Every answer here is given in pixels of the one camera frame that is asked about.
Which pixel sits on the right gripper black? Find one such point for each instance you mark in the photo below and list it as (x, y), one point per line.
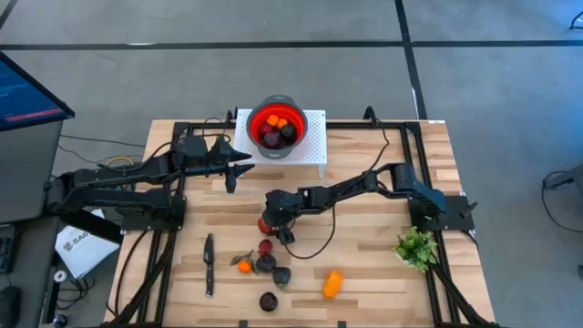
(280, 207)

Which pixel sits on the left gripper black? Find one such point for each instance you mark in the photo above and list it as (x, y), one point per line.
(221, 157)

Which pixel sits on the red pomegranate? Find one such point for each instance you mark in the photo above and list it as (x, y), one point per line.
(265, 246)

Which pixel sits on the dark purple round fruit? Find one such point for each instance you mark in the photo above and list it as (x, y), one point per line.
(266, 263)
(288, 132)
(272, 140)

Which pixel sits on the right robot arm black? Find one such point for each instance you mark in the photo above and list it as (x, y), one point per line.
(364, 187)

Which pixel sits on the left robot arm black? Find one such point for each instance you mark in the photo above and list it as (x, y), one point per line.
(136, 175)

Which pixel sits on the dark red round fruit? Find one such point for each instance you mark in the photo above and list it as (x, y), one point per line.
(265, 129)

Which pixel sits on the small orange fruit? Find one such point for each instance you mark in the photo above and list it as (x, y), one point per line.
(273, 120)
(283, 123)

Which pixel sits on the dark mangosteen with green calyx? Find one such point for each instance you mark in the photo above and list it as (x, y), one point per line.
(281, 275)

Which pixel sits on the mandarin with green leaves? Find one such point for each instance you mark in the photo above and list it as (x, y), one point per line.
(244, 266)

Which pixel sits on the red collapsible bowl grey rim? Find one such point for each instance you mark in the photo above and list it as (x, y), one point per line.
(276, 109)

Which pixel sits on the orange bell pepper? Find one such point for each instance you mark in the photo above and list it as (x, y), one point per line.
(332, 284)

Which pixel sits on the dark plum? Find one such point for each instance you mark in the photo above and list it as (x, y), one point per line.
(268, 301)

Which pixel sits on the white perforated riser shelf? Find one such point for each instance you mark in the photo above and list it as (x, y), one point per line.
(314, 146)

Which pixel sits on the black kitchen knife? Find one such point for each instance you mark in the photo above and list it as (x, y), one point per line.
(209, 264)

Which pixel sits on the green plant in white pot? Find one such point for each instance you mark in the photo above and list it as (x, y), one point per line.
(415, 248)

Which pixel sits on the white tape roll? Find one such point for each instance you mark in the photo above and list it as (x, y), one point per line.
(60, 276)

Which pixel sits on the grey cabinet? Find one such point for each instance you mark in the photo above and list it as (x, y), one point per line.
(27, 173)

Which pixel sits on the computer monitor blue screen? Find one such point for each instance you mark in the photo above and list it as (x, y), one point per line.
(25, 95)

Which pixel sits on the black keyboard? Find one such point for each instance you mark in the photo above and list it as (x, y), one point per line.
(6, 248)

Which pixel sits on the black computer mouse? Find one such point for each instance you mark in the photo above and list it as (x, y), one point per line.
(9, 305)

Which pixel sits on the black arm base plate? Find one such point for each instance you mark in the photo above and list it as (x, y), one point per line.
(150, 221)
(448, 221)

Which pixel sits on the black aluminium table frame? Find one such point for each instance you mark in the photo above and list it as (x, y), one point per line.
(410, 159)

